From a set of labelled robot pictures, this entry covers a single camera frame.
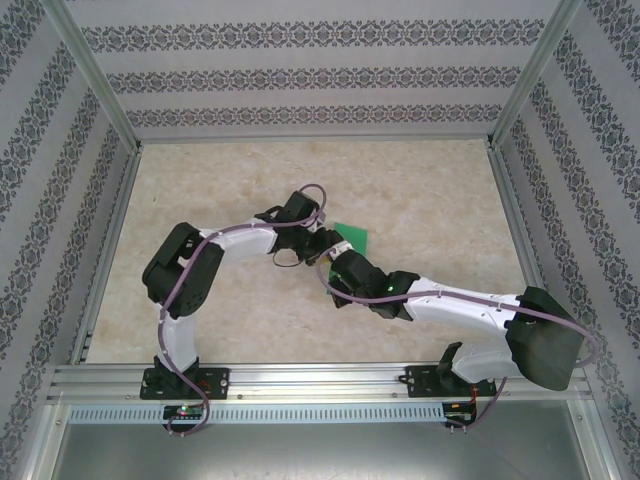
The green paper sheet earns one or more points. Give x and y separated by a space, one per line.
355 235

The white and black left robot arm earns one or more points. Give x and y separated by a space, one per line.
240 245

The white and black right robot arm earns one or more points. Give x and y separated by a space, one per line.
460 305

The grey metal shelf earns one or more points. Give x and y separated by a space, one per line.
320 450

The aluminium mounting rail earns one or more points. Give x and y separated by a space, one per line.
315 380

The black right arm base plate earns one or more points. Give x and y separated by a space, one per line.
420 382

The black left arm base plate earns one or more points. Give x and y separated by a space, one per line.
217 382

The aluminium side rail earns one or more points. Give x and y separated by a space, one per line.
527 250
107 250

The aluminium frame post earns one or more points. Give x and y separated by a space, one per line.
95 80
535 75

